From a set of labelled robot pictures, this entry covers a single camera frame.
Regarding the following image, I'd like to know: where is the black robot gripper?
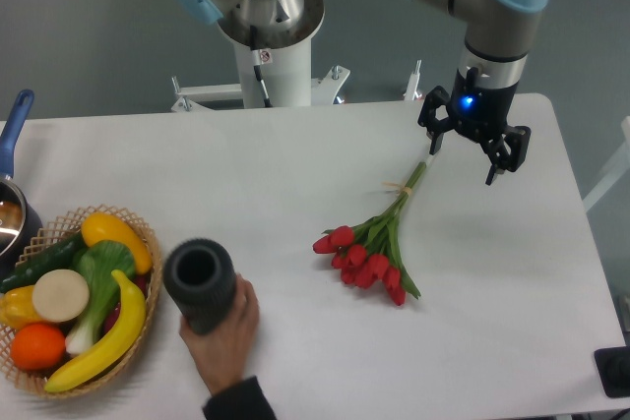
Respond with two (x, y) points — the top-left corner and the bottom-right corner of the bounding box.
(417, 69), (532, 186)

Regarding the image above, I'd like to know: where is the woven wicker basket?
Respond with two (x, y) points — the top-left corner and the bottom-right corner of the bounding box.
(1, 205), (162, 399)

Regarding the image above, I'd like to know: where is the dark grey ribbed vase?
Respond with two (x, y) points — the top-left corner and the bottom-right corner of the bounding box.
(163, 238), (236, 335)

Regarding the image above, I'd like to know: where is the black device at edge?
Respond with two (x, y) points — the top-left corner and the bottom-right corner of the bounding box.
(594, 346), (630, 398)

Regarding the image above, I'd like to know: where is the yellow plastic banana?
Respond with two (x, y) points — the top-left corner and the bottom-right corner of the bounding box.
(44, 270), (147, 393)

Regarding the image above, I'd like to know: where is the yellow plastic bell pepper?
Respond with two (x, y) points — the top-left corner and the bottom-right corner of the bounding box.
(0, 285), (44, 330)

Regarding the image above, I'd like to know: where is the beige round radish slice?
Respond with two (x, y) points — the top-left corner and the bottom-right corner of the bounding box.
(32, 270), (90, 323)

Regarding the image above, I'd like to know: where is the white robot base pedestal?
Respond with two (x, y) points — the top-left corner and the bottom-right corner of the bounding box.
(169, 0), (424, 113)

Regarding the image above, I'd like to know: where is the blue handled saucepan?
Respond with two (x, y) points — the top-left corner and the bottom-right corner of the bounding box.
(1, 90), (41, 278)

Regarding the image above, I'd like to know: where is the red tulip bouquet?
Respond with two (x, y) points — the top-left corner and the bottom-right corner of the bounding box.
(312, 156), (433, 307)

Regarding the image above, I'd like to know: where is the dark sleeved forearm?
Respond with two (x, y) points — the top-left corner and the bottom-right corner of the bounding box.
(202, 376), (277, 420)

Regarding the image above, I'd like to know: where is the white frame at right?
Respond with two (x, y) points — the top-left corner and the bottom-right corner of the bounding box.
(583, 116), (629, 212)

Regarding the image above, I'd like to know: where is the green bok choy toy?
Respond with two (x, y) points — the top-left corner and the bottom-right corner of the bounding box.
(66, 240), (136, 357)

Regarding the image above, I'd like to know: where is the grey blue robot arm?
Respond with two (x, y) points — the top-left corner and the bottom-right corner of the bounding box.
(177, 0), (548, 177)

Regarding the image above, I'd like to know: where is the black cable on pedestal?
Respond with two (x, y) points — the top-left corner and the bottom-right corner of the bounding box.
(248, 25), (274, 109)

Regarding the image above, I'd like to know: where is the person's bare hand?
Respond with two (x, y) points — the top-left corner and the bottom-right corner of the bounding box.
(179, 273), (260, 395)

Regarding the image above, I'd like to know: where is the green plastic cucumber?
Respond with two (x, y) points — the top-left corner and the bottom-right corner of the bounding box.
(1, 232), (87, 294)

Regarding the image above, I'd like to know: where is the orange plastic orange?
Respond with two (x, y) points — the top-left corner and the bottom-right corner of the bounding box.
(10, 323), (65, 371)

